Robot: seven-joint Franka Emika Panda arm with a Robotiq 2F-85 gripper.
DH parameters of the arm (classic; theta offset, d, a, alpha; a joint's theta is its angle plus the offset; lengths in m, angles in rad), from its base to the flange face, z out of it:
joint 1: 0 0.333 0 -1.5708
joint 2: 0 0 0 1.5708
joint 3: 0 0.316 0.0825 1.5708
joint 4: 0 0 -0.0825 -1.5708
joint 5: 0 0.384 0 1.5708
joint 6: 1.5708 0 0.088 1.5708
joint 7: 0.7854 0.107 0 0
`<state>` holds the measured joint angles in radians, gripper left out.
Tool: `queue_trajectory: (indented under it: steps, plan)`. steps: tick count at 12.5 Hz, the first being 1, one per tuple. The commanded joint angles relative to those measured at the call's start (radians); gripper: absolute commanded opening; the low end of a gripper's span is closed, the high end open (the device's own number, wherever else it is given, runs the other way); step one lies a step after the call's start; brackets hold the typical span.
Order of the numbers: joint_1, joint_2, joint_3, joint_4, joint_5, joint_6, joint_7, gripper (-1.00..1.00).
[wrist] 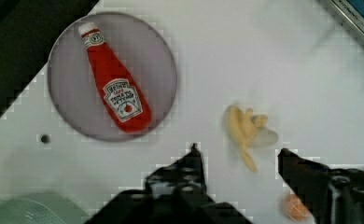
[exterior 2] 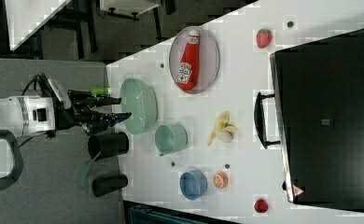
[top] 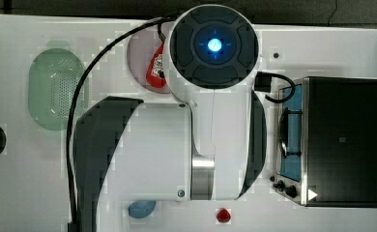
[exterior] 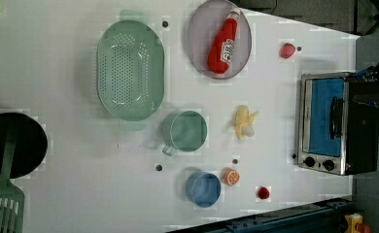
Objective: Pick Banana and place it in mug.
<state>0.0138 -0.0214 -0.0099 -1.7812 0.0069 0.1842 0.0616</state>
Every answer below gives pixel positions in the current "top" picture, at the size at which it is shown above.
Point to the red raspberry toy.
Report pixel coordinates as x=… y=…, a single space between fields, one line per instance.
x=223 y=216

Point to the green perforated colander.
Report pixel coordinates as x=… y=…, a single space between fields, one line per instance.
x=53 y=77

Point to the grey round plate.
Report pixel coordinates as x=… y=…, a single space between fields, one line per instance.
x=141 y=49

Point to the blue bowl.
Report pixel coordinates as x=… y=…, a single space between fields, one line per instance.
x=141 y=209

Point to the red ketchup bottle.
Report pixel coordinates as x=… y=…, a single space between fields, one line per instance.
x=154 y=74

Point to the black toaster oven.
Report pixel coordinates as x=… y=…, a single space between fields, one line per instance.
x=327 y=142

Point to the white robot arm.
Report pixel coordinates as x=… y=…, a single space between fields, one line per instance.
x=207 y=143

